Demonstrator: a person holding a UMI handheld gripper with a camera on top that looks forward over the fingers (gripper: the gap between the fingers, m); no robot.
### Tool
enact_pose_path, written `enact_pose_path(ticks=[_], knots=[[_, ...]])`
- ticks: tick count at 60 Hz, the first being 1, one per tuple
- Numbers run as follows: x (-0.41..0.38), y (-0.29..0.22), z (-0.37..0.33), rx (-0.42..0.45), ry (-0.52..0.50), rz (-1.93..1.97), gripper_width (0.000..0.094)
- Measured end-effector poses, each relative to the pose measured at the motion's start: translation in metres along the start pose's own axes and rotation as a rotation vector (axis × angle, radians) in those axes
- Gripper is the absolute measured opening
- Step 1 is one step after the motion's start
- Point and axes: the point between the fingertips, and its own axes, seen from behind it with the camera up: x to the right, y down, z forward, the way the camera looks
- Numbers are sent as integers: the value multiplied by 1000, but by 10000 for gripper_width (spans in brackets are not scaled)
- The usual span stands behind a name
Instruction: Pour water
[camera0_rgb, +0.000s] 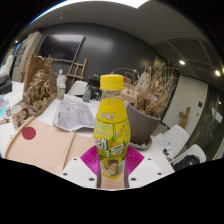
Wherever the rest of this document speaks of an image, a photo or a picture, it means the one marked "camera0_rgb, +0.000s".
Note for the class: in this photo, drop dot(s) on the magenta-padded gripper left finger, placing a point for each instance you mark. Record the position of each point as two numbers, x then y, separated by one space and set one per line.
78 171

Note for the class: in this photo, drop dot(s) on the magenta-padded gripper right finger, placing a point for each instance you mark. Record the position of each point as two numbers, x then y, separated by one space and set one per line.
146 170

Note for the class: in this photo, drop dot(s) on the yellow drink bottle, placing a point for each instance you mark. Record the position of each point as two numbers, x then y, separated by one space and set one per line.
111 133

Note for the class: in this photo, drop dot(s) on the grey plant saucer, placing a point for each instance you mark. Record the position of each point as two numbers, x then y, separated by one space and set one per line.
143 145

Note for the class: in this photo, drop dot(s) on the white paper sheet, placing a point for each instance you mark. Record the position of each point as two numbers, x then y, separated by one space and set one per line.
163 143

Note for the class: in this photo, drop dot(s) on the black backpack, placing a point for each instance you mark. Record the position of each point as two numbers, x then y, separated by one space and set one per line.
185 164

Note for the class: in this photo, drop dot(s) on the light wooden board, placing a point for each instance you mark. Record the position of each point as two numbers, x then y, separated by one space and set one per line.
43 146

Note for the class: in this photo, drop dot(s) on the dried plant in grey pot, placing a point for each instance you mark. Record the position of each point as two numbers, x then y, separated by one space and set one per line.
143 123

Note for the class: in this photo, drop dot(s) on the flat round red coaster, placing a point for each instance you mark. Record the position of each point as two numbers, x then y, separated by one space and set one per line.
29 133

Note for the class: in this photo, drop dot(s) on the small grey glass bottle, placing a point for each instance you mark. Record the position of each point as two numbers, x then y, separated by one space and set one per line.
87 95

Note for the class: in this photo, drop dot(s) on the brown cardboard box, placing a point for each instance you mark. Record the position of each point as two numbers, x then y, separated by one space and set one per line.
128 91

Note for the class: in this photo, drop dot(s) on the white spotted mug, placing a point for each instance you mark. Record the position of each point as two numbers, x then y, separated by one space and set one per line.
17 116

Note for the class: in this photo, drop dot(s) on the white bottle with green label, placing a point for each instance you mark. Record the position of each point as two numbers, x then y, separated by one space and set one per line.
61 88

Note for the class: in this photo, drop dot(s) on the golden sculpture on wooden base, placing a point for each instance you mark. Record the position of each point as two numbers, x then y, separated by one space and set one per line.
40 90

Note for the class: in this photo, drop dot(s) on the wooden easel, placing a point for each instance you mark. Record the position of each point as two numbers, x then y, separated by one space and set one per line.
76 71

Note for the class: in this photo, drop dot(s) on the round ceiling light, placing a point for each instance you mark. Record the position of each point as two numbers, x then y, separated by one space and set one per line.
217 73
182 62

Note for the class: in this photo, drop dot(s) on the black foam box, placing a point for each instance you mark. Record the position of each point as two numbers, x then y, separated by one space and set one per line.
5 85

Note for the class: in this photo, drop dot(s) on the white cabinet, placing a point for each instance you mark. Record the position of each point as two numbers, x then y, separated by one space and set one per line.
28 50

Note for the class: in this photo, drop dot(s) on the wooden figure by wall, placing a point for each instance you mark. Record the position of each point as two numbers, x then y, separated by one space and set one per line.
184 118

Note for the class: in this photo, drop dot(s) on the black wall screen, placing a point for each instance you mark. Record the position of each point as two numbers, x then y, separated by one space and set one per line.
60 47

